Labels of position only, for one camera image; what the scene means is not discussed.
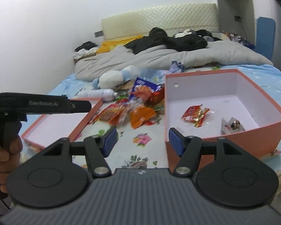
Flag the blue padded chair back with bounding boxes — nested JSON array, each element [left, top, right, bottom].
[[255, 17, 277, 61]]

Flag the pile of orange snack packets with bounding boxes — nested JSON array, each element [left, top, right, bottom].
[[91, 96, 165, 130]]

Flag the cream padded headboard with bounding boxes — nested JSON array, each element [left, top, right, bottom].
[[101, 3, 219, 44]]

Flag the dark clear snack packet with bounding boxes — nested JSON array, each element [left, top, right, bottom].
[[221, 117, 246, 135]]

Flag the floral plastic mat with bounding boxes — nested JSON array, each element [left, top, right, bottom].
[[23, 91, 281, 171]]

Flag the light blue plastic bag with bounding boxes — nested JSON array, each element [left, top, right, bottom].
[[140, 69, 167, 85]]

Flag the white spray bottle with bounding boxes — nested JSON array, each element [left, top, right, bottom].
[[77, 88, 119, 102]]

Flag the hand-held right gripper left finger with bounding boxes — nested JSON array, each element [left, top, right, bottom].
[[41, 126, 119, 178]]

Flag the group of small bottles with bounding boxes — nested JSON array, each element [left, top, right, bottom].
[[221, 30, 244, 43]]

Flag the black jacket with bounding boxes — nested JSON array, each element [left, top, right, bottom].
[[125, 27, 213, 55]]

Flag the white and blue plush toy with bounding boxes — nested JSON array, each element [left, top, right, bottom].
[[92, 65, 143, 89]]

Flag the grey duvet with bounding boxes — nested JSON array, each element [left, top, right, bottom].
[[74, 40, 274, 80]]

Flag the yellow cloth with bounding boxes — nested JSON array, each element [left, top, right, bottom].
[[96, 35, 144, 55]]

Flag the red and gold snack packet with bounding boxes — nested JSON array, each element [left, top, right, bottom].
[[181, 104, 210, 127]]

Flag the crumpled blue white wrapper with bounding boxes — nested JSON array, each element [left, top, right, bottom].
[[169, 60, 186, 74]]

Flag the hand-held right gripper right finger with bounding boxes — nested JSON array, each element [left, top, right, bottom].
[[168, 127, 246, 177]]

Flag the dark red snack packet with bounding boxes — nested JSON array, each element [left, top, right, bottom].
[[150, 90, 166, 105]]

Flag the shallow orange box lid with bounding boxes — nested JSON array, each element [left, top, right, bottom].
[[21, 97, 105, 150]]

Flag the pink shallow box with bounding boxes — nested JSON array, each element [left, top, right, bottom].
[[164, 69, 281, 169]]

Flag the blue snack packet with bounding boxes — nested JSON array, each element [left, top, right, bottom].
[[131, 77, 165, 101]]

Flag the brown snack packet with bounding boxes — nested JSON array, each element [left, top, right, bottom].
[[118, 80, 134, 91]]

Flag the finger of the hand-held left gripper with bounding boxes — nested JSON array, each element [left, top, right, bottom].
[[70, 100, 92, 113]]

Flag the person's left hand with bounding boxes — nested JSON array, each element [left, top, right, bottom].
[[0, 135, 23, 194]]

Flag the black and white clothes heap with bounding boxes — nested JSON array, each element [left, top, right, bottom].
[[72, 41, 100, 59]]

